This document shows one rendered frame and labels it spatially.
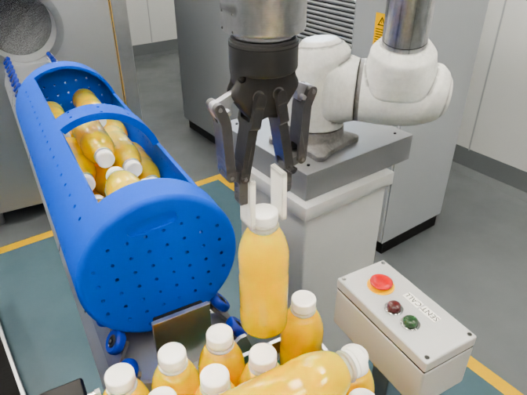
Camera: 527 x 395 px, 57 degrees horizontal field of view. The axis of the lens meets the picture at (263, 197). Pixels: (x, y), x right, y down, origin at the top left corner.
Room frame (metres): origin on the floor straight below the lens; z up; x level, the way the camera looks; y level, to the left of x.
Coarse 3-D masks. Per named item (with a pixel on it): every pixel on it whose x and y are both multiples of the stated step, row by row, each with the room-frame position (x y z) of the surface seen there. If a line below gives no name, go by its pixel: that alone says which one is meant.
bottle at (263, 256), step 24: (240, 240) 0.53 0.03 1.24; (264, 240) 0.50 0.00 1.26; (240, 264) 0.51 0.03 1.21; (264, 264) 0.49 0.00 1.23; (288, 264) 0.51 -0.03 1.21; (240, 288) 0.51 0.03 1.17; (264, 288) 0.49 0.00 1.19; (288, 288) 0.52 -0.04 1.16; (240, 312) 0.52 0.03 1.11; (264, 312) 0.49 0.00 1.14; (264, 336) 0.49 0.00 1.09
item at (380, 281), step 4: (372, 276) 0.60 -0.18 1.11; (376, 276) 0.60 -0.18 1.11; (380, 276) 0.60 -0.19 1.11; (384, 276) 0.60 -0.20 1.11; (372, 280) 0.59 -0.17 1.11; (376, 280) 0.59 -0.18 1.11; (380, 280) 0.59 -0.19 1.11; (384, 280) 0.59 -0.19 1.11; (388, 280) 0.59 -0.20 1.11; (372, 284) 0.58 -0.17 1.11; (376, 284) 0.58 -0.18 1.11; (380, 284) 0.58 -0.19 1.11; (384, 284) 0.58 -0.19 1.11; (388, 284) 0.58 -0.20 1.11; (392, 284) 0.58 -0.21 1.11; (380, 288) 0.57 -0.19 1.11; (384, 288) 0.57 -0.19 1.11; (388, 288) 0.57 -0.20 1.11
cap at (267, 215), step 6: (258, 204) 0.54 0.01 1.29; (264, 204) 0.54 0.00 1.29; (258, 210) 0.53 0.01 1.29; (264, 210) 0.53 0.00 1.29; (270, 210) 0.53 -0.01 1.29; (276, 210) 0.52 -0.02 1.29; (258, 216) 0.51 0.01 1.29; (264, 216) 0.51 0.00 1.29; (270, 216) 0.51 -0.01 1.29; (276, 216) 0.51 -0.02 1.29; (258, 222) 0.51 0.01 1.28; (264, 222) 0.50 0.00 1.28; (270, 222) 0.51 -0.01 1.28; (276, 222) 0.51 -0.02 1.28; (258, 228) 0.51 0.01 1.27; (264, 228) 0.51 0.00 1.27; (270, 228) 0.51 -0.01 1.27
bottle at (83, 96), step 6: (78, 90) 1.40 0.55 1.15; (84, 90) 1.40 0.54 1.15; (90, 90) 1.42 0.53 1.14; (78, 96) 1.36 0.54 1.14; (84, 96) 1.34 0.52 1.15; (90, 96) 1.34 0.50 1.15; (78, 102) 1.33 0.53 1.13; (84, 102) 1.31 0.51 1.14; (90, 102) 1.30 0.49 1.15; (96, 102) 1.30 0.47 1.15
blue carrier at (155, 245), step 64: (64, 64) 1.37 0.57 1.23; (64, 128) 0.96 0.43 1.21; (128, 128) 1.31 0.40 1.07; (64, 192) 0.75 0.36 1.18; (128, 192) 0.67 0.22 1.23; (192, 192) 0.69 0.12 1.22; (64, 256) 0.66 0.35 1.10; (128, 256) 0.62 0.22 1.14; (192, 256) 0.67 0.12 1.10; (128, 320) 0.61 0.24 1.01
